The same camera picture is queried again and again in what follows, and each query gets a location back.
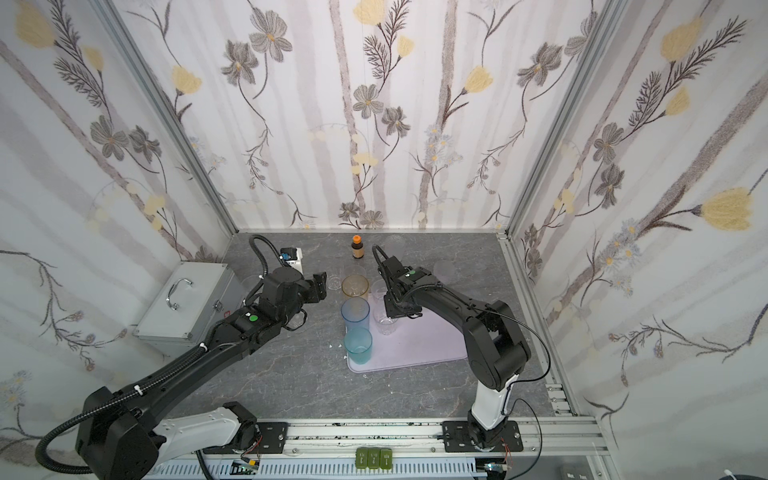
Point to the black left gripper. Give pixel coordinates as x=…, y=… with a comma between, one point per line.
x=315, y=287

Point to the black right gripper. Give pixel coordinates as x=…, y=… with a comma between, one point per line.
x=391, y=301

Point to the clear faceted glass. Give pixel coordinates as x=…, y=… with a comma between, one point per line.
x=384, y=324
x=249, y=283
x=334, y=280

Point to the yellow plastic cup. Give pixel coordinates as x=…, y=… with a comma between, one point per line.
x=355, y=286

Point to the blue plastic cup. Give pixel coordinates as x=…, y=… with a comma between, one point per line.
x=355, y=312

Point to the teal plastic cup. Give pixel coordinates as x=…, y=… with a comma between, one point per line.
x=358, y=343

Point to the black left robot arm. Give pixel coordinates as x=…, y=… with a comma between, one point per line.
x=117, y=437

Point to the lilac plastic tray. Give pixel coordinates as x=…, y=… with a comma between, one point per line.
x=425, y=340

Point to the frosted dimpled clear cup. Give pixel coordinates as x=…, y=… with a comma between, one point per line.
x=446, y=271
x=394, y=246

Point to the brown bottle orange cap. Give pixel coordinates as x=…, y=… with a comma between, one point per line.
x=357, y=247

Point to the silver metal case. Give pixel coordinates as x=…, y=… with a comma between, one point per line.
x=193, y=299

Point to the green connector block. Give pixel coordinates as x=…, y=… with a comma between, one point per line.
x=374, y=458

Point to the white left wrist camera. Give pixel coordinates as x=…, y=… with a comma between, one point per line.
x=293, y=257

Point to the aluminium rail frame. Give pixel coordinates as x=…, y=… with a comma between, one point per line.
x=529, y=448

